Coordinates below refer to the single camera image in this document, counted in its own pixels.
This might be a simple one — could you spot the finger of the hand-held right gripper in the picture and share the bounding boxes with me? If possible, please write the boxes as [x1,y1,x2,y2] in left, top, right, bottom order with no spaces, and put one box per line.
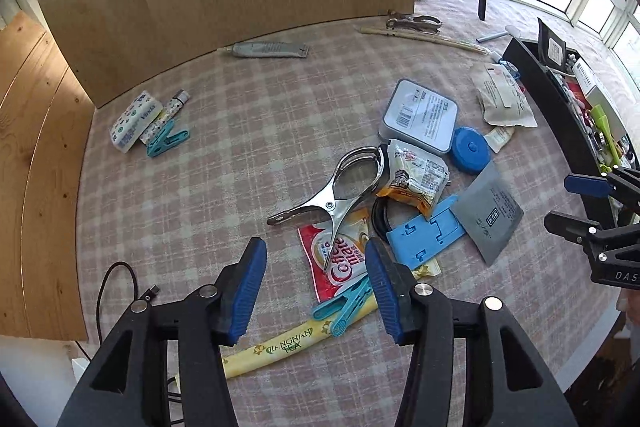
[564,166,640,214]
[544,212,608,253]

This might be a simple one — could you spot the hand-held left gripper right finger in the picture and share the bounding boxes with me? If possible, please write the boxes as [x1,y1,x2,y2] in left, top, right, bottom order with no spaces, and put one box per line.
[364,237,581,427]

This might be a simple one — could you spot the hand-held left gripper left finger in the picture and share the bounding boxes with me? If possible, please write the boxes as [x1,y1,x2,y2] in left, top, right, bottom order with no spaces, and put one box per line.
[56,237,268,427]

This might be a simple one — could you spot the teal plastic clothespin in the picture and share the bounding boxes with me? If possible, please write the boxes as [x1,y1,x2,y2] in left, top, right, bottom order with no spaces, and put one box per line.
[312,276,375,338]
[146,119,191,158]

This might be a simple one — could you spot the red white creamer sachet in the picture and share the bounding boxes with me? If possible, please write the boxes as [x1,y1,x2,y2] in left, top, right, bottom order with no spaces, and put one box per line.
[297,207,381,308]

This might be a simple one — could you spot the blue phone stand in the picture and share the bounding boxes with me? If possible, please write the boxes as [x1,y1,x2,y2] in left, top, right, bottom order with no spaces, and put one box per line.
[386,194,468,271]

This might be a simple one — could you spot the yellow straw packet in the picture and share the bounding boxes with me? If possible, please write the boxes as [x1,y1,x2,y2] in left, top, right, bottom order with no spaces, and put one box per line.
[220,257,441,380]

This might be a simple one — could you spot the grey sachet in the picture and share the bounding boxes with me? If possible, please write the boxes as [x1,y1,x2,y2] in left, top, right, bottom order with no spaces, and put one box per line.
[451,161,525,267]

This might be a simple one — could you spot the black storage box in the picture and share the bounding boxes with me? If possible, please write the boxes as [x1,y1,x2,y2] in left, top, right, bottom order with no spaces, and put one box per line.
[501,18,640,228]

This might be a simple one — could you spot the small white tube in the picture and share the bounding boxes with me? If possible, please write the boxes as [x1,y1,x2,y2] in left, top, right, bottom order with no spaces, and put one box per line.
[484,126,516,154]

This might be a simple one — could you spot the large silver metal clamp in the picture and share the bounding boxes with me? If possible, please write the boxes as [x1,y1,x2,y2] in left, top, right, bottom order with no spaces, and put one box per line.
[266,146,390,270]

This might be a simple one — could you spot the orange white snack packet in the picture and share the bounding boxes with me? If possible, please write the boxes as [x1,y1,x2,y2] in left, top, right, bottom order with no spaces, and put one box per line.
[376,138,451,220]

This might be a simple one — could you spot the white paper packet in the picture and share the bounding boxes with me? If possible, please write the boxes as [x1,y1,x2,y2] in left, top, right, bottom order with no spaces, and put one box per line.
[470,63,538,128]

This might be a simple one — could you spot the blue tape measure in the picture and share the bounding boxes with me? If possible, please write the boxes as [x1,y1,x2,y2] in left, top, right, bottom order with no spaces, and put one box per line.
[450,127,493,172]

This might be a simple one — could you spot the white tin box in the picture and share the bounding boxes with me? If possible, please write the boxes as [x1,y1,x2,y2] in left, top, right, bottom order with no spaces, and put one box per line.
[378,79,460,154]

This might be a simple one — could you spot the patterned cream tube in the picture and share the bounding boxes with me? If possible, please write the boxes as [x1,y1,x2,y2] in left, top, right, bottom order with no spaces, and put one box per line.
[139,89,191,146]

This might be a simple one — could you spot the lime green plastic item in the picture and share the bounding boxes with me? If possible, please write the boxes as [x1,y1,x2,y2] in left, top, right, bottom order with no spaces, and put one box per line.
[590,104,626,172]

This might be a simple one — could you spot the white cardboard box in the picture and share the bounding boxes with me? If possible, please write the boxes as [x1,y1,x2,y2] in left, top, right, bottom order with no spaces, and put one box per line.
[571,59,626,115]

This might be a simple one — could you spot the small blue clear bottle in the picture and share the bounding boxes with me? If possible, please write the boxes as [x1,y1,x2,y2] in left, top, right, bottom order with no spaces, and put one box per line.
[487,59,522,82]

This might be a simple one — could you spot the black packet white label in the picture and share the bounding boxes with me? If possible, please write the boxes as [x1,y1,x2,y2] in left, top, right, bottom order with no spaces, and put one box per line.
[537,18,569,70]

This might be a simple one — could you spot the small white hand mirror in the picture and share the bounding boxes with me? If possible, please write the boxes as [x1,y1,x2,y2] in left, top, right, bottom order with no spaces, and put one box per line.
[476,25,522,44]

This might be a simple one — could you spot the white charger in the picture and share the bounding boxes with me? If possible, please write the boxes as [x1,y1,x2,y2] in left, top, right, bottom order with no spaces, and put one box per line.
[70,356,93,380]

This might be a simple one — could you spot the patterned tissue pack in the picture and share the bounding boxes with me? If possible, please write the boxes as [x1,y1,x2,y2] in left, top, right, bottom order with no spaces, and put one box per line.
[109,90,166,154]

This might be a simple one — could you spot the wooden chopstick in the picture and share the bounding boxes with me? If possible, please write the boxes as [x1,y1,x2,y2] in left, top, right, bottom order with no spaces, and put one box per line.
[356,25,490,56]

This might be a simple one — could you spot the metal pliers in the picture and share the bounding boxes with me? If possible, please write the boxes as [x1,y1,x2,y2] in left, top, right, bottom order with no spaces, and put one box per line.
[386,9,444,32]

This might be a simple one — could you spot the pine plank board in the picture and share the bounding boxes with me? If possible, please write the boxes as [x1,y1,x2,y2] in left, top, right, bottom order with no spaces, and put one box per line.
[0,11,96,342]

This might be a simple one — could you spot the grey utility knife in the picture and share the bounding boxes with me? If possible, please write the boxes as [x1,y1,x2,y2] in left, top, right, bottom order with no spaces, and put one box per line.
[218,41,309,60]

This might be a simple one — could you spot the black usb cable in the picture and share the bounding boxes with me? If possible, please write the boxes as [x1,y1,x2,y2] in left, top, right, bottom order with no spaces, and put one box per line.
[95,261,161,348]

